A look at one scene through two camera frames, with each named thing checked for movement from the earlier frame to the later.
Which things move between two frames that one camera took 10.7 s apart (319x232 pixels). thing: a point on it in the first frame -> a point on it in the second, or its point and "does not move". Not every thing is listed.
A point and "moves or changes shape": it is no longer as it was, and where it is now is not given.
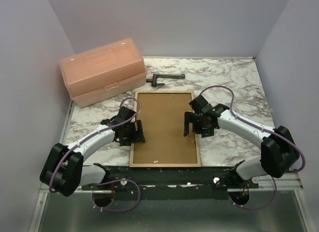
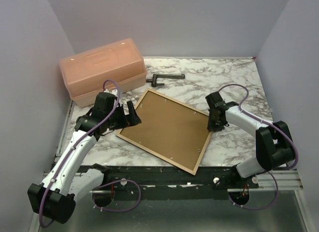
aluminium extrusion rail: [289, 181] does not move
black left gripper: [140, 137] -> [131, 119]
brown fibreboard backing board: [162, 116] moves or changes shape
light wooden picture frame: [198, 165] -> [173, 131]
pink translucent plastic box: [103, 72] does not move
